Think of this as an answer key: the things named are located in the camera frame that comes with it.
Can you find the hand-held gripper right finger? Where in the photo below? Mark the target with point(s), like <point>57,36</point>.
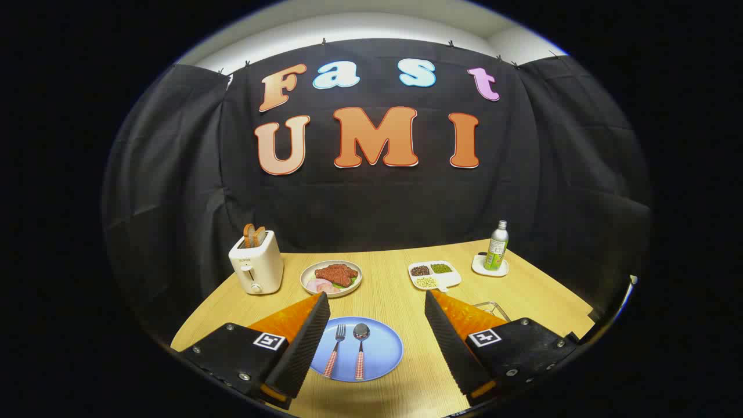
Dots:
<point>450,342</point>

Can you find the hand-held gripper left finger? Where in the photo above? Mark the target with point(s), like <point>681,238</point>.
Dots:
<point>305,342</point>

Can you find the metal drainer basket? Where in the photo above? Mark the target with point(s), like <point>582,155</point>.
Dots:
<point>493,309</point>

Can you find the pink ham slices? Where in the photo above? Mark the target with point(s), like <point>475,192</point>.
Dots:
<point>318,285</point>

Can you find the white divided dish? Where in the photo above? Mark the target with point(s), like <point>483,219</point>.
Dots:
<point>450,280</point>

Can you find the yellow soybeans pile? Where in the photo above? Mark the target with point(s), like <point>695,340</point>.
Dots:
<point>426,282</point>

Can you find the blue round plate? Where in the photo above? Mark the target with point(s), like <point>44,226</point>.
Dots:
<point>383,348</point>

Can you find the green mung beans pile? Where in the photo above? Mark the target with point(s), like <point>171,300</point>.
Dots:
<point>441,268</point>

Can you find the oval grey food plate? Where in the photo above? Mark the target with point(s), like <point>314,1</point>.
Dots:
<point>351,283</point>

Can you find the brown meat steak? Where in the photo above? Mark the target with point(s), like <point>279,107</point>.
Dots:
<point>336,274</point>

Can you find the dark red beans pile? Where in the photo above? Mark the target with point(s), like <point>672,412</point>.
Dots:
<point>420,270</point>

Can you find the white square coaster tray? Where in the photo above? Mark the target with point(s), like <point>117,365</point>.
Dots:
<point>479,266</point>

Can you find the cream white toaster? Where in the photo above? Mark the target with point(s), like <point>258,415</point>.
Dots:
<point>258,267</point>

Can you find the silver green label bottle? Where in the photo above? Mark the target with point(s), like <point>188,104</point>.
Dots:
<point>497,249</point>

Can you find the toasted bread slice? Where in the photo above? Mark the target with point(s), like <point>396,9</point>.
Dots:
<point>260,235</point>
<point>248,235</point>

